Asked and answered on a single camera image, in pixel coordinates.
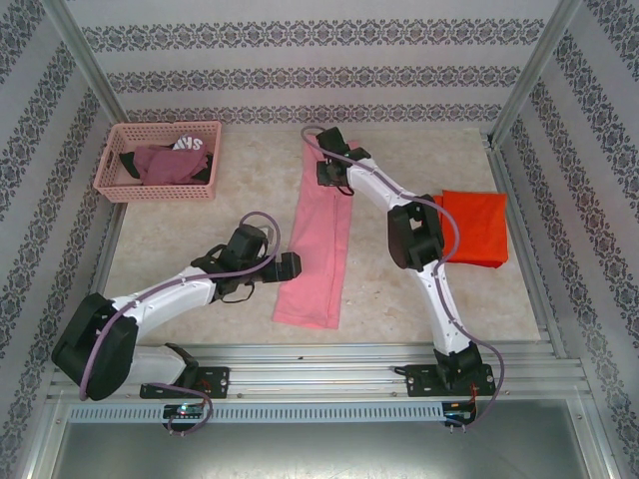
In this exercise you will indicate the pink t-shirt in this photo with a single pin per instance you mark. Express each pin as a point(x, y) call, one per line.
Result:
point(319, 259)

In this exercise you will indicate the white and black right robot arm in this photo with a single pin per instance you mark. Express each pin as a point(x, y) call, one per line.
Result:
point(374, 179)

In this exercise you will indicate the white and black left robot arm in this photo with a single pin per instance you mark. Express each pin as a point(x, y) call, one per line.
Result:
point(175, 294)

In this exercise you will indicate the pink plastic lattice basket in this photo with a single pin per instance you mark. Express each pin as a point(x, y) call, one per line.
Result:
point(150, 193)

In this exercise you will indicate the maroon t-shirt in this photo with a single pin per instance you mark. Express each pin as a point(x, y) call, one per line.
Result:
point(165, 167)

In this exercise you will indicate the purple garment with white letters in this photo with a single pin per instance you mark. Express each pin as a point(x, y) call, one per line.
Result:
point(189, 143)

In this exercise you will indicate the folded orange-red t-shirt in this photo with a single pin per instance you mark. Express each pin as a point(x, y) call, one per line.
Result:
point(479, 229)

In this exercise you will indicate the left controller circuit board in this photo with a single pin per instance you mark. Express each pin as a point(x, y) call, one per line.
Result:
point(185, 410)

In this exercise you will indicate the controller circuit board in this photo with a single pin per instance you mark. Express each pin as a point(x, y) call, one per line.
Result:
point(459, 411)
point(185, 410)

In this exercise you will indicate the grey metal sheet panel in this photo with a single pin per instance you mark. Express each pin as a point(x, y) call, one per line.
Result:
point(319, 454)

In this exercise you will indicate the right controller circuit board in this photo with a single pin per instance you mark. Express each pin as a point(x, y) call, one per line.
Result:
point(459, 411)

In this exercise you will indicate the aluminium rail frame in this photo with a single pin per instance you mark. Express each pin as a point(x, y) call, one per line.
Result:
point(319, 371)

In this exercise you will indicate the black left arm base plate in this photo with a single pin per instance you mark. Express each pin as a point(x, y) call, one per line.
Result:
point(217, 379)

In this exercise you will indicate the aluminium table side rail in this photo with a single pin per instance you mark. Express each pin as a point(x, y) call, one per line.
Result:
point(525, 249)
point(107, 249)

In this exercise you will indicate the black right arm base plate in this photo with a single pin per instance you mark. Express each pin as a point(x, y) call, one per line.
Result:
point(417, 381)

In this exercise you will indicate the aluminium corner post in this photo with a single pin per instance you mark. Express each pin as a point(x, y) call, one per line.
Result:
point(543, 65)
point(91, 65)

